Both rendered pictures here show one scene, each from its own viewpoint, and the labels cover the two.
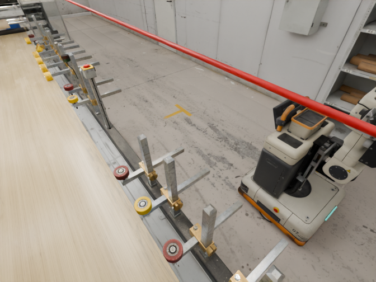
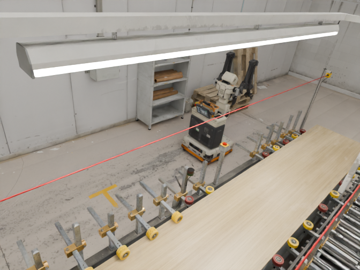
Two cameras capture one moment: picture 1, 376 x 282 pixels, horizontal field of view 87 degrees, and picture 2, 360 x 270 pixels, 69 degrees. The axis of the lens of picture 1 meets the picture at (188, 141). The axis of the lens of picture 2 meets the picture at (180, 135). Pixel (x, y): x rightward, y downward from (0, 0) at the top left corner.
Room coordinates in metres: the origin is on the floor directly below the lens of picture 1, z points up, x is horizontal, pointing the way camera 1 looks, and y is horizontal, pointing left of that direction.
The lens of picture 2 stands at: (2.17, 2.75, 2.61)
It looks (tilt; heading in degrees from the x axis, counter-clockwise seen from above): 31 degrees down; 260
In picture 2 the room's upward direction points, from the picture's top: 7 degrees clockwise
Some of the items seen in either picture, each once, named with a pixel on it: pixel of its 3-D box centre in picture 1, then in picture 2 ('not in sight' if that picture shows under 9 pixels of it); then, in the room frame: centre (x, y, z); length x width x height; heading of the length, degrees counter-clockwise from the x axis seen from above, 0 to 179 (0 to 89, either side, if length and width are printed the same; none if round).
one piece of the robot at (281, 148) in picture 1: (295, 153); (208, 124); (1.08, -0.86, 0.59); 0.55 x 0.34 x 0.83; 126
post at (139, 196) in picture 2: (69, 67); (139, 215); (2.15, 1.27, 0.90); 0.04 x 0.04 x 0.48; 36
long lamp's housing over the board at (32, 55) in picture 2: not in sight; (253, 36); (1.54, 1.23, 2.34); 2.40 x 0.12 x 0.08; 36
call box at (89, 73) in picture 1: (88, 72); (224, 147); (1.34, 0.67, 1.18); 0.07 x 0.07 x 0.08; 36
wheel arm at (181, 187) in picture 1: (178, 190); (261, 144); (0.61, 0.06, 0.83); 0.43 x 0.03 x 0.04; 126
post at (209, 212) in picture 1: (206, 236); (277, 136); (0.34, -0.07, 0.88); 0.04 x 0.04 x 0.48; 36
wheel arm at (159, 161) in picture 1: (154, 164); (249, 151); (0.81, 0.21, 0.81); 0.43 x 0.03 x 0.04; 126
